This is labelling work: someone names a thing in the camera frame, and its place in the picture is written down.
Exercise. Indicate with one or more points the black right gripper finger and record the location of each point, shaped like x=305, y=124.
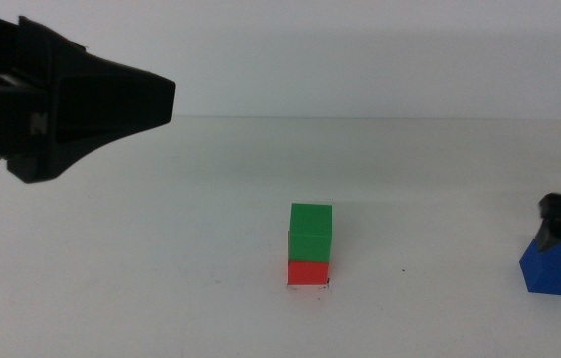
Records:
x=551, y=236

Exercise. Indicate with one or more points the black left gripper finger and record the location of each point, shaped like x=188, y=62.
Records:
x=111, y=99

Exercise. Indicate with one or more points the blue cube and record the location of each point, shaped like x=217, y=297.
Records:
x=556, y=273

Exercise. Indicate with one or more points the green cube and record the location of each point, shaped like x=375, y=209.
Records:
x=310, y=231

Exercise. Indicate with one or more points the red cube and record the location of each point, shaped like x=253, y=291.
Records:
x=309, y=273

